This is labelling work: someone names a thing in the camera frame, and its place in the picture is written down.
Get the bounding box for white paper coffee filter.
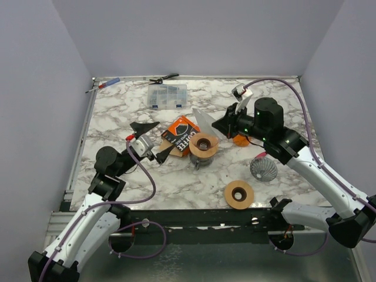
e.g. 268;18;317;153
193;108;220;138

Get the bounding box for orange coffee filter box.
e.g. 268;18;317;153
159;115;200;157

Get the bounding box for wooden dripper ring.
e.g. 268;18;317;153
189;132;220;159
224;180;255;210

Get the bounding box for grey glass dripper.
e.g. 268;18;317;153
250;157;278;182

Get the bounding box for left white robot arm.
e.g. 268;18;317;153
28;122;171;281

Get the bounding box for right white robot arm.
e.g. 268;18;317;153
212;98;375;249

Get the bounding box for orange glass carafe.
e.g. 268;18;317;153
233;135;250;147

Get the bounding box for clear plastic screw organizer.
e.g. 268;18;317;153
146;84;188;110

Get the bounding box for black pliers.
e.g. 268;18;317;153
149;73;179;85

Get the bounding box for red blue screwdriver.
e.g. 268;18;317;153
86;78;120;93

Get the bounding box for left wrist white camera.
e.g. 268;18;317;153
126;133;154;160

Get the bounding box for wrist white camera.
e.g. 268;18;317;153
231;83;253;113
126;133;154;160

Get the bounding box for pink handled tool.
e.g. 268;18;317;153
256;152;267;158

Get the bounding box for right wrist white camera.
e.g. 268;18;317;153
231;83;253;113

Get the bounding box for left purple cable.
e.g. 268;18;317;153
36;137;167;282

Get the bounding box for purple cable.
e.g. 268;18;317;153
36;137;167;282
243;78;376;256

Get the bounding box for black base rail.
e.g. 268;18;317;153
109;207;304;247

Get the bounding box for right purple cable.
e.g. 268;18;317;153
243;78;376;256

